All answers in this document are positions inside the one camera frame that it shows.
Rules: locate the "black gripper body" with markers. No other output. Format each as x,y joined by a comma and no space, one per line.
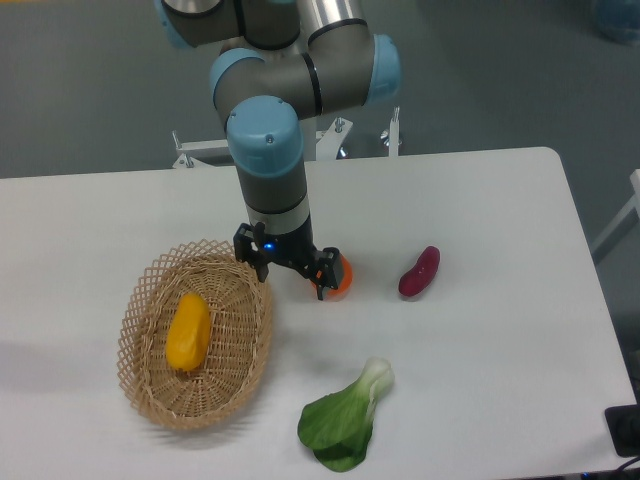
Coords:
294,249

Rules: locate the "purple sweet potato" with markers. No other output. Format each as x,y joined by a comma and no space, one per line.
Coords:
420,276

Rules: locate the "orange round fruit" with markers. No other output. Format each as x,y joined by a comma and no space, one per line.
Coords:
345,284

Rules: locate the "blue object in corner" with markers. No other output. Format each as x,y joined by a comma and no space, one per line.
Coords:
618,20

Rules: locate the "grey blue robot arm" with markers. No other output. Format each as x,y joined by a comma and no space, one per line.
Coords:
287,61

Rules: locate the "yellow mango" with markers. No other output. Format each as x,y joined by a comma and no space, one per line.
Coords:
189,333

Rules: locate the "white metal robot stand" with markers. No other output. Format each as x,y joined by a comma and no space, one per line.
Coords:
328,145

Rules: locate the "black power adapter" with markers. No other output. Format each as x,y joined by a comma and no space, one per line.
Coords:
623,425

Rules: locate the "green bok choy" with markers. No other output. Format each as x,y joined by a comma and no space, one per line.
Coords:
338,427

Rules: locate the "white table leg frame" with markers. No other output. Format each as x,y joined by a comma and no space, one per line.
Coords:
619,226

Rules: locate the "woven wicker basket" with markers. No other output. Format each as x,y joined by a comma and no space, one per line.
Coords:
241,314

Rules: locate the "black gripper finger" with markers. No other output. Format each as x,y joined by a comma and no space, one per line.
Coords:
325,273
248,242

